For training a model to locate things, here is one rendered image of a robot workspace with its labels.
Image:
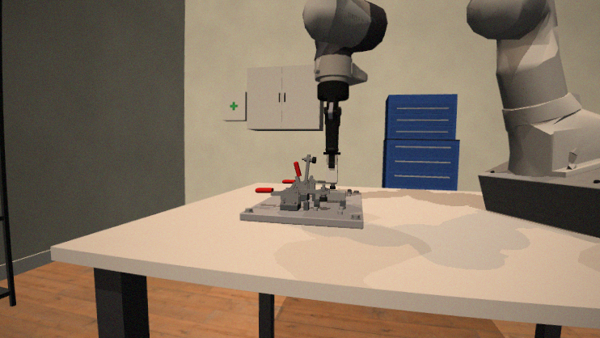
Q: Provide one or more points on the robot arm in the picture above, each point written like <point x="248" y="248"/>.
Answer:
<point x="549" y="132"/>

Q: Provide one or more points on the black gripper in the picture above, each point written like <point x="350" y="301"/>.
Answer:
<point x="332" y="92"/>

